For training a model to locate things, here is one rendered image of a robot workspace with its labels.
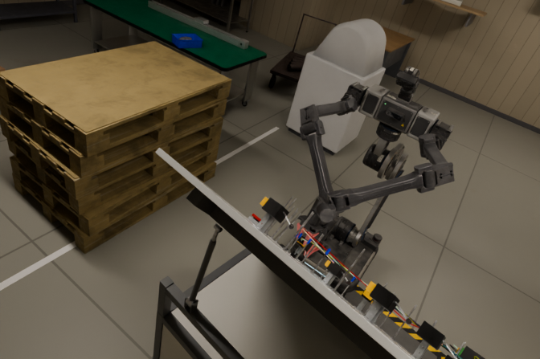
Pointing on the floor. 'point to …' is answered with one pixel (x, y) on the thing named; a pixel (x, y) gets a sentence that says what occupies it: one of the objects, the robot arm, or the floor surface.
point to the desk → (394, 50)
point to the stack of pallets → (111, 134)
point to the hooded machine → (339, 78)
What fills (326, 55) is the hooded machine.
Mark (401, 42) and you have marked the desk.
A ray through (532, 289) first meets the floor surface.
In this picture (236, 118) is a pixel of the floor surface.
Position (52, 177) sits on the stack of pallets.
